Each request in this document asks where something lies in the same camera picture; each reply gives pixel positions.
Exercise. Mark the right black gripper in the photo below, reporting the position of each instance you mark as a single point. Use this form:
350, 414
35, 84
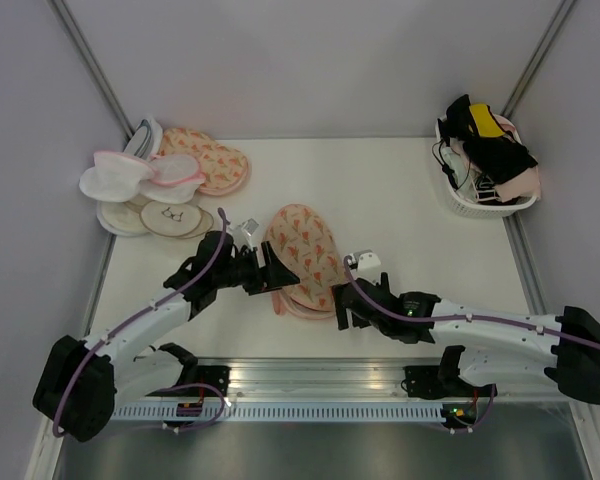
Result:
340, 311

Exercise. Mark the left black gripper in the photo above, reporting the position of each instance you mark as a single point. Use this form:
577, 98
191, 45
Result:
277, 274

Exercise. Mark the peach floral mesh laundry bag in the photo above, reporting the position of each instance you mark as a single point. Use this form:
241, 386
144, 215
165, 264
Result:
304, 243

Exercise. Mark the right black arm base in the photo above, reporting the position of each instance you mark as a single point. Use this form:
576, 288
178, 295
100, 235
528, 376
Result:
422, 382

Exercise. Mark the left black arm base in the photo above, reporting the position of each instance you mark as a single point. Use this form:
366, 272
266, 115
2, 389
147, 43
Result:
217, 376

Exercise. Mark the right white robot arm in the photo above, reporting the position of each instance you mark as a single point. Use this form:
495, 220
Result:
480, 348

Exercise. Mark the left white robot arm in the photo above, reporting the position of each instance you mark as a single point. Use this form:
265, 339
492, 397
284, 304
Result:
85, 380

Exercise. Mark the beige bag with bra print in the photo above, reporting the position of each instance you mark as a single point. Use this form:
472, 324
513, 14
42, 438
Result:
182, 221

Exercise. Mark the white plastic laundry basket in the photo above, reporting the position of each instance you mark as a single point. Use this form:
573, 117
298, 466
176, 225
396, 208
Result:
465, 187

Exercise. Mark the cream round mesh bag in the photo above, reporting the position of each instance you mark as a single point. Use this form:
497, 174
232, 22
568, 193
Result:
120, 220

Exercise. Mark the white blue-trimmed mesh bag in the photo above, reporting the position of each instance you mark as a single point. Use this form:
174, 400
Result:
146, 140

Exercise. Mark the white pink-trimmed mesh bag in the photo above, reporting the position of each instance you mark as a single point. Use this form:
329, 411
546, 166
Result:
115, 177

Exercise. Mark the black bra in basket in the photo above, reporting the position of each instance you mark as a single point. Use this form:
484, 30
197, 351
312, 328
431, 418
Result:
501, 159

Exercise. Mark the pink bra in basket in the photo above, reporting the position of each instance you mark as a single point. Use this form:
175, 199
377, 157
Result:
527, 184

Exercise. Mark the yellow garment in basket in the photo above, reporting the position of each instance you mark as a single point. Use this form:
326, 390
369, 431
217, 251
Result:
484, 124

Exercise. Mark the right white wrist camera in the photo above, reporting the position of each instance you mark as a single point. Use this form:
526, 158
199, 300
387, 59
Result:
365, 263

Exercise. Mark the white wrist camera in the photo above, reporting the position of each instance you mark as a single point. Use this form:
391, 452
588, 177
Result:
365, 263
245, 234

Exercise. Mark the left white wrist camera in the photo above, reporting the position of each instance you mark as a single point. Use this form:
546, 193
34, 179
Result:
245, 234

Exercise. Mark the aluminium mounting rail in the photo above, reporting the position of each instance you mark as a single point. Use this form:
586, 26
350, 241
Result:
305, 375

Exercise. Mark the white slotted cable duct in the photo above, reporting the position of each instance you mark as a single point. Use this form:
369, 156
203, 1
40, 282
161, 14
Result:
171, 411

